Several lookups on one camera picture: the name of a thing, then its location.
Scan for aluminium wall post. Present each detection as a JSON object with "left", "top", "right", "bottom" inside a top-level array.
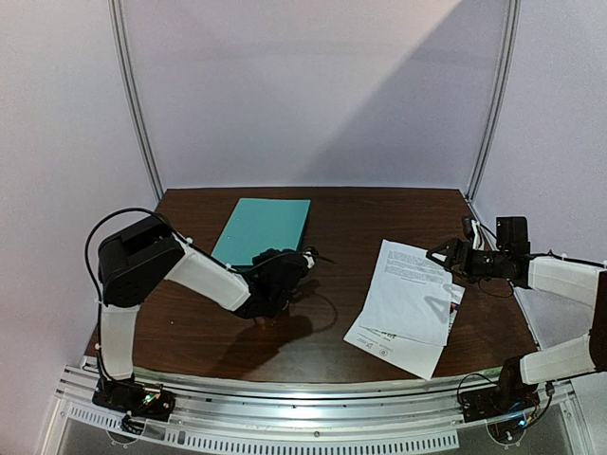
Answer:
[
  {"left": 108, "top": 0, "right": 164, "bottom": 203},
  {"left": 465, "top": 0, "right": 521, "bottom": 205}
]

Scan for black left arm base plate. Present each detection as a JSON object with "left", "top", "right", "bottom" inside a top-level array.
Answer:
[{"left": 92, "top": 378, "right": 176, "bottom": 422}]

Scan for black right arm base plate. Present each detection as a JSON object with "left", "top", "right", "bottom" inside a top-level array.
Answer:
[{"left": 456, "top": 384, "right": 540, "bottom": 423}]

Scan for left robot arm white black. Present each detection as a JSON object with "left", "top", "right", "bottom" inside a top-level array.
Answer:
[{"left": 98, "top": 216, "right": 317, "bottom": 411}]

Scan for teal file folder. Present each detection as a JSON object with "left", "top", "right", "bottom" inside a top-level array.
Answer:
[{"left": 211, "top": 198, "right": 311, "bottom": 266}]

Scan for colourful printed brochure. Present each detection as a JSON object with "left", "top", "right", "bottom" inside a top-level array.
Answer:
[{"left": 343, "top": 284, "right": 465, "bottom": 380}]

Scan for right aluminium wall post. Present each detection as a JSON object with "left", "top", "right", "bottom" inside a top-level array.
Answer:
[{"left": 465, "top": 0, "right": 521, "bottom": 205}]

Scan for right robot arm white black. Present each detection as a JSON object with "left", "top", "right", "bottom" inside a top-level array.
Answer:
[{"left": 426, "top": 216, "right": 606, "bottom": 416}]

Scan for aluminium front rail frame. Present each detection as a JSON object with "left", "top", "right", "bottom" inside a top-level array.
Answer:
[{"left": 42, "top": 358, "right": 593, "bottom": 454}]

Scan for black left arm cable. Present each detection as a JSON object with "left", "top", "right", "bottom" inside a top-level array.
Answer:
[{"left": 83, "top": 207, "right": 193, "bottom": 304}]

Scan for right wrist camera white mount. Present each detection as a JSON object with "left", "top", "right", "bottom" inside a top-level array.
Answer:
[{"left": 462, "top": 216, "right": 497, "bottom": 250}]

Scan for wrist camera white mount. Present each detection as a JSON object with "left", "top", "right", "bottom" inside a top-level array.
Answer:
[
  {"left": 302, "top": 246, "right": 335, "bottom": 270},
  {"left": 462, "top": 216, "right": 497, "bottom": 250}
]

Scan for left aluminium wall post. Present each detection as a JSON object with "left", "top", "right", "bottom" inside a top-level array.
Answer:
[{"left": 108, "top": 0, "right": 164, "bottom": 203}]

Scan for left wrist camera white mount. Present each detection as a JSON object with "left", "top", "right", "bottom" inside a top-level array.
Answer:
[{"left": 302, "top": 246, "right": 335, "bottom": 270}]

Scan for white printed text sheets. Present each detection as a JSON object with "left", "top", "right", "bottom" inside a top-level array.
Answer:
[{"left": 359, "top": 240, "right": 452, "bottom": 346}]

